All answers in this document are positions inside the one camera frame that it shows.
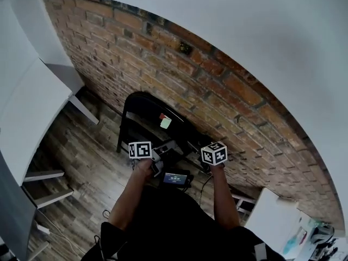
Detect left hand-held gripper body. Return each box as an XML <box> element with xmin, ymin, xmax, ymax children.
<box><xmin>128</xmin><ymin>141</ymin><xmax>179</xmax><ymax>177</ymax></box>

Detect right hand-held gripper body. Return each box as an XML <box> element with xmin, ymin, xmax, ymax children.
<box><xmin>189</xmin><ymin>141</ymin><xmax>228</xmax><ymax>169</ymax></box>

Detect black folding chair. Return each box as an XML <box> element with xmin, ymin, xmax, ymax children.
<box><xmin>116</xmin><ymin>91</ymin><xmax>218</xmax><ymax>173</ymax></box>

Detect person's left forearm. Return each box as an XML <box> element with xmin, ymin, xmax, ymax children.
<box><xmin>108</xmin><ymin>158</ymin><xmax>154</xmax><ymax>231</ymax></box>

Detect person's right forearm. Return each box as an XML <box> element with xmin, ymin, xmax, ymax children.
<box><xmin>209</xmin><ymin>164</ymin><xmax>242</xmax><ymax>229</ymax></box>

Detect red and green sticker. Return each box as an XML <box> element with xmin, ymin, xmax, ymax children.
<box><xmin>159</xmin><ymin>113</ymin><xmax>172</xmax><ymax>131</ymax></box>

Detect black device with screen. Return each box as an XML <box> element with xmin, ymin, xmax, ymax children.
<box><xmin>162</xmin><ymin>172</ymin><xmax>194</xmax><ymax>189</ymax></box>

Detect person's black shirt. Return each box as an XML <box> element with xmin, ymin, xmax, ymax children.
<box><xmin>84</xmin><ymin>185</ymin><xmax>287</xmax><ymax>261</ymax></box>

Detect white cabinet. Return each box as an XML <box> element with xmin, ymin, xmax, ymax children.
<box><xmin>244</xmin><ymin>188</ymin><xmax>301</xmax><ymax>257</ymax></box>

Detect white shelf boards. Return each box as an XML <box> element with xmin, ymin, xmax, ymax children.
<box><xmin>22</xmin><ymin>169</ymin><xmax>74</xmax><ymax>209</ymax></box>

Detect white desk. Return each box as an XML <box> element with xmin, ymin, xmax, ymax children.
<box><xmin>0</xmin><ymin>0</ymin><xmax>100</xmax><ymax>187</ymax></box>

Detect clutter of small items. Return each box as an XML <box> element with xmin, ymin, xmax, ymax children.
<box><xmin>281</xmin><ymin>215</ymin><xmax>348</xmax><ymax>261</ymax></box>

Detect grey panel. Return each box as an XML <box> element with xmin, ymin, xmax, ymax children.
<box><xmin>0</xmin><ymin>150</ymin><xmax>38</xmax><ymax>261</ymax></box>

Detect white metal frame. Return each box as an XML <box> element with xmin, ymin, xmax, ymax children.
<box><xmin>231</xmin><ymin>194</ymin><xmax>257</xmax><ymax>224</ymax></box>

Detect white cable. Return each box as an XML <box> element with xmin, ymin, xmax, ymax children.
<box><xmin>34</xmin><ymin>207</ymin><xmax>87</xmax><ymax>257</ymax></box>

